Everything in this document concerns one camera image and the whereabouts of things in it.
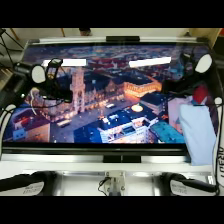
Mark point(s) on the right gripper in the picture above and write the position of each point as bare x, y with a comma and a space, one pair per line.
173, 88

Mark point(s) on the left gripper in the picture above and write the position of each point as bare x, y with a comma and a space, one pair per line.
60, 90

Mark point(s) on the light blue T-shirt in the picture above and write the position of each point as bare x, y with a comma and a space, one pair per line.
198, 133

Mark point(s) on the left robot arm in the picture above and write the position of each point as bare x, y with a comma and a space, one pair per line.
20, 181

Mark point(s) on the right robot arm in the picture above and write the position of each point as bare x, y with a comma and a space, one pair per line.
218, 140

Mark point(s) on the white garment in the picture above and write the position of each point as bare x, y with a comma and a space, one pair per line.
174, 113

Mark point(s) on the red garment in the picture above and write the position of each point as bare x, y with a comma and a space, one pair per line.
201, 94

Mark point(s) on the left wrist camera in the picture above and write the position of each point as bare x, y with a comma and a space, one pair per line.
54, 68

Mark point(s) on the silver frame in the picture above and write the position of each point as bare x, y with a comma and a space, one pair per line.
83, 166

